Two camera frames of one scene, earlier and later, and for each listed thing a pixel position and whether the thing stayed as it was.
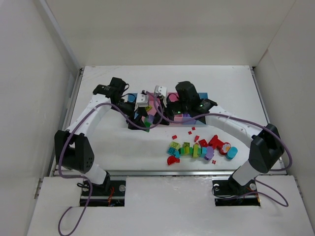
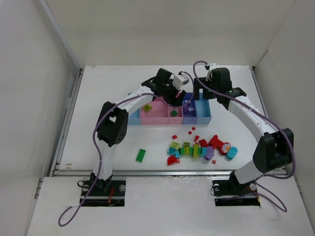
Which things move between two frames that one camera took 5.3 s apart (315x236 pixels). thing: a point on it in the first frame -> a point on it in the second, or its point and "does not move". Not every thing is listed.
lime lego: [148, 108] does not move
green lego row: [195, 151] does not move
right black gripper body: [162, 115] -> [205, 89]
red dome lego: [172, 160] does not move
